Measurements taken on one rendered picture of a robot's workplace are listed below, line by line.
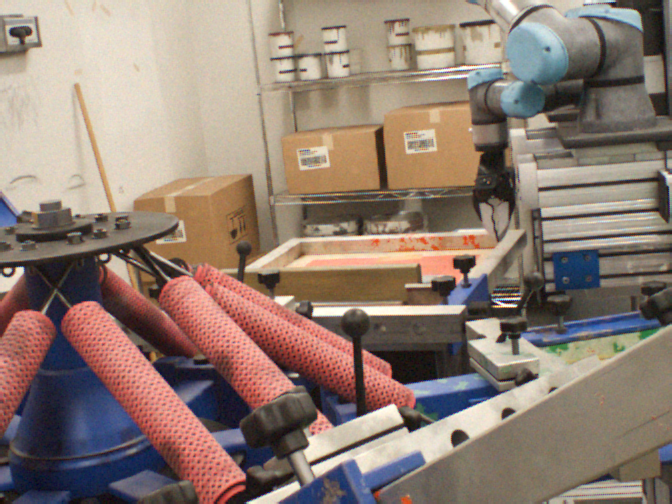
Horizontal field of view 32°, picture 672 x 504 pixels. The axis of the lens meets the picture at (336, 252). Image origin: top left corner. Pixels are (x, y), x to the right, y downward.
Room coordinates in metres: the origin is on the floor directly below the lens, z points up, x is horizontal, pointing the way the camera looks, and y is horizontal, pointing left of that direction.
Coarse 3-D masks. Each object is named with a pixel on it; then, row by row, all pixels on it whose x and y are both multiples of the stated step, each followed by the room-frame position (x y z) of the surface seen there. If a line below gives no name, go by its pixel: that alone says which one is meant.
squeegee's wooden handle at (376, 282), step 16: (224, 272) 2.25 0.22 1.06; (256, 272) 2.23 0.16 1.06; (288, 272) 2.20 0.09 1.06; (304, 272) 2.19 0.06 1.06; (320, 272) 2.18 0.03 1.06; (336, 272) 2.17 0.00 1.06; (352, 272) 2.16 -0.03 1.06; (368, 272) 2.15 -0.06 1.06; (384, 272) 2.14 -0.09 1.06; (400, 272) 2.13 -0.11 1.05; (416, 272) 2.12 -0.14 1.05; (256, 288) 2.23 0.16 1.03; (288, 288) 2.20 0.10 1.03; (304, 288) 2.19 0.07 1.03; (320, 288) 2.18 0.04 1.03; (336, 288) 2.17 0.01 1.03; (352, 288) 2.16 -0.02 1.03; (368, 288) 2.15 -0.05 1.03; (384, 288) 2.14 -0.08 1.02; (400, 288) 2.13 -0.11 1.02
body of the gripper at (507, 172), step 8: (504, 144) 2.44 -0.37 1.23; (488, 152) 2.46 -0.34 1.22; (496, 152) 2.45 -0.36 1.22; (504, 152) 2.50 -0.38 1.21; (504, 160) 2.50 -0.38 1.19; (504, 168) 2.49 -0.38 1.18; (512, 168) 2.48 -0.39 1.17; (504, 176) 2.43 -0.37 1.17; (512, 176) 2.48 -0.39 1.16; (504, 184) 2.43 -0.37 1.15; (512, 184) 2.49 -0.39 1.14; (504, 192) 2.43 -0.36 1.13
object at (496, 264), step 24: (312, 240) 2.81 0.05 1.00; (336, 240) 2.78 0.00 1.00; (360, 240) 2.76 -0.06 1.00; (384, 240) 2.74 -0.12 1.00; (408, 240) 2.72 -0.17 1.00; (432, 240) 2.70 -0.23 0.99; (456, 240) 2.68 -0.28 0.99; (480, 240) 2.66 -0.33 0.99; (504, 240) 2.57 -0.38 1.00; (264, 264) 2.60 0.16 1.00; (288, 264) 2.73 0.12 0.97; (480, 264) 2.36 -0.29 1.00; (504, 264) 2.41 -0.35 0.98
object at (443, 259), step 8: (424, 256) 2.65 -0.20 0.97; (432, 256) 2.64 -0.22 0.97; (440, 256) 2.63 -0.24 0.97; (448, 256) 2.63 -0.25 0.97; (424, 264) 2.57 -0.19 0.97; (432, 264) 2.56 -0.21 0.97; (440, 264) 2.55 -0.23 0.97; (448, 272) 2.47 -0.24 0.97; (456, 272) 2.46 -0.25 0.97; (456, 280) 2.39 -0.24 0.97
